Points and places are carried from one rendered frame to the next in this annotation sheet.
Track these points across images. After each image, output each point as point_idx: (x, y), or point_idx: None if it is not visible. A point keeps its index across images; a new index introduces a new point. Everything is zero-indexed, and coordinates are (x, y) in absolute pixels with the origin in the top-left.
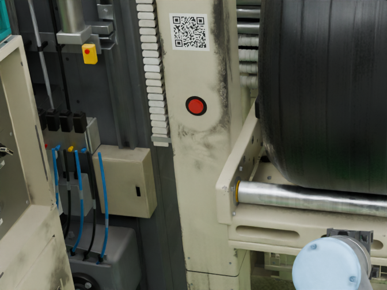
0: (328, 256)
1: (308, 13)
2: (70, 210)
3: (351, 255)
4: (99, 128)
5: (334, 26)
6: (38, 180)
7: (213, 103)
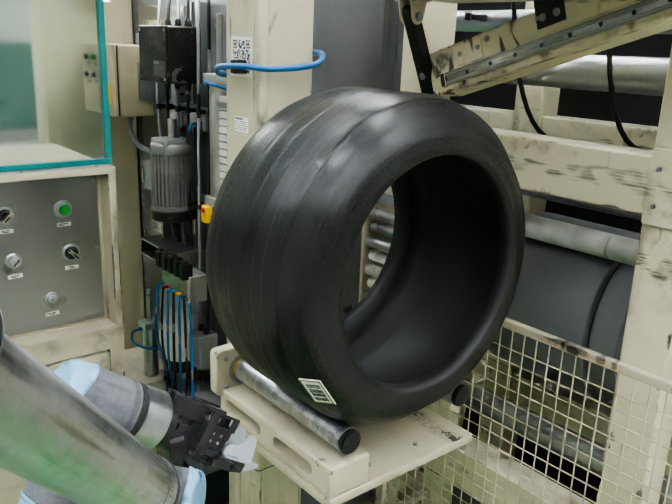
0: (66, 372)
1: (237, 180)
2: (174, 353)
3: (78, 378)
4: None
5: (245, 195)
6: (111, 297)
7: None
